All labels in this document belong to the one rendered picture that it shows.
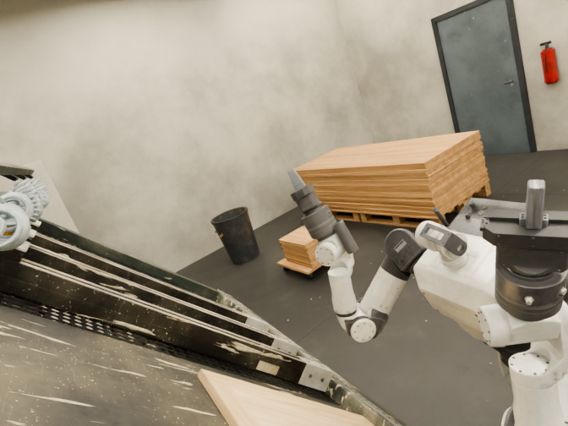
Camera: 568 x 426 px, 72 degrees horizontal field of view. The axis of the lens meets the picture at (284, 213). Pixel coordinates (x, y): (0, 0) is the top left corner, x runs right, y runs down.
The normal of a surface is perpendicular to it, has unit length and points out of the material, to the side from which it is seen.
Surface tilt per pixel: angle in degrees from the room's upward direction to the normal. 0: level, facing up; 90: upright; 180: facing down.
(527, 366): 7
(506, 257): 102
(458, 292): 68
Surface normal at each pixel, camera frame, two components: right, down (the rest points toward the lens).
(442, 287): -0.91, 0.04
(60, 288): 0.48, 0.08
